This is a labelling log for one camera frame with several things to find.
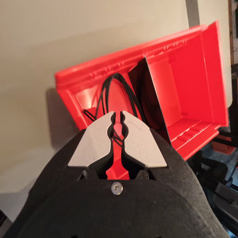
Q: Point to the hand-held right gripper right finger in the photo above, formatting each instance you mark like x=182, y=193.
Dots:
x=143, y=145

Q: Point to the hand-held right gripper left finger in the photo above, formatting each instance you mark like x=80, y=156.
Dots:
x=93, y=145

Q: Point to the red plastic bin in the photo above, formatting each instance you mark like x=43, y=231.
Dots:
x=195, y=83

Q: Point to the black bin divider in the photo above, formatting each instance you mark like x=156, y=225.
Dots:
x=146, y=93

